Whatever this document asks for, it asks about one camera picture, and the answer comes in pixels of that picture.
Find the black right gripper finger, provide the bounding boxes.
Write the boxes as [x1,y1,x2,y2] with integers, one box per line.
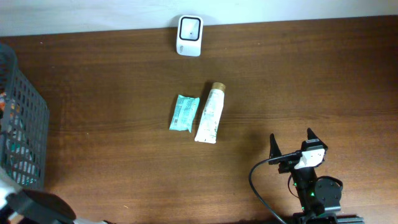
[269,133,282,165]
[306,128,320,142]

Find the white tube with gold cap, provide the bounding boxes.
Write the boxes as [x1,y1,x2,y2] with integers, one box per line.
[195,82,226,144]

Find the teal wet wipes pack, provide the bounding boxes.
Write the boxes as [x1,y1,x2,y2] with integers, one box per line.
[169,95,200,132]

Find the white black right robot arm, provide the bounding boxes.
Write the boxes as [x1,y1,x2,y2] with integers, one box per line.
[269,128,364,224]

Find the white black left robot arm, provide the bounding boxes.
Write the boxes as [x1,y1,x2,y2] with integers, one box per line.
[1,169,108,224]

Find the white barcode scanner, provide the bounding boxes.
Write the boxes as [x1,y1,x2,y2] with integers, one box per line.
[176,15,203,57]

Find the dark grey plastic basket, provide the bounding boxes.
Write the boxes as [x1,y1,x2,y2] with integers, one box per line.
[1,44,50,190]

